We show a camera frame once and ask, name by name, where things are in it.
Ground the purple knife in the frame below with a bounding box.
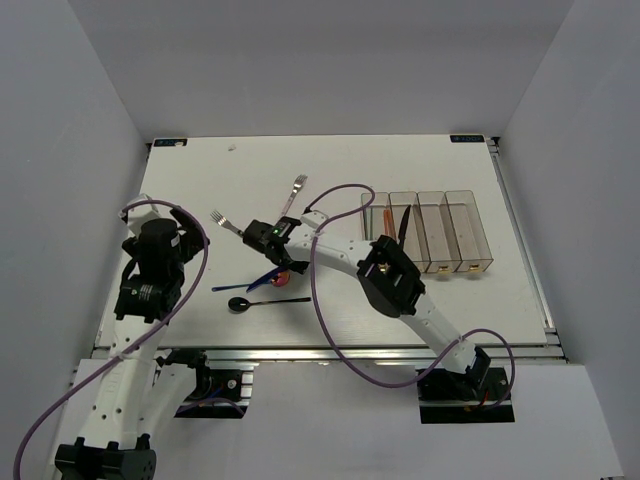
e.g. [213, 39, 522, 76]
[246, 267, 289, 293]

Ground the iridescent pink spoon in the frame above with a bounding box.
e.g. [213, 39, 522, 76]
[211, 272, 291, 293]

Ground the dark-handled silver fork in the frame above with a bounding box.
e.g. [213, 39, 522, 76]
[210, 210, 244, 238]

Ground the silver pink-handled fork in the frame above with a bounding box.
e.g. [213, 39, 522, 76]
[276, 174, 308, 220]

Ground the black rainbow-handled spoon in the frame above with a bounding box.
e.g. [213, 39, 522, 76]
[227, 297, 312, 313]

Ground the red chopstick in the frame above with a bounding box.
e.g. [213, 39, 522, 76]
[383, 209, 396, 239]

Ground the black rainbow knife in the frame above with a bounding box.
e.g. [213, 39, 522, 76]
[398, 205, 411, 249]

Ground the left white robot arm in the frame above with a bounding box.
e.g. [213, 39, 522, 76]
[54, 194, 212, 479]

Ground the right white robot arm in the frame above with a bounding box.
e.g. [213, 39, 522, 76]
[242, 211, 490, 399]

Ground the left blue table label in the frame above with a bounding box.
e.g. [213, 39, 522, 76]
[152, 138, 188, 148]

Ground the blue table label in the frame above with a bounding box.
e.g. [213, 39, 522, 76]
[152, 138, 188, 148]
[449, 134, 485, 143]

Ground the right blue table label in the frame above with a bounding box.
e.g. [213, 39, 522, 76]
[449, 134, 485, 143]

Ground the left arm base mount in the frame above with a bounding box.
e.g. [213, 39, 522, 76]
[154, 349, 248, 419]

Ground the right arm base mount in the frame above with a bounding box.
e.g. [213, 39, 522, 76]
[417, 367, 515, 425]

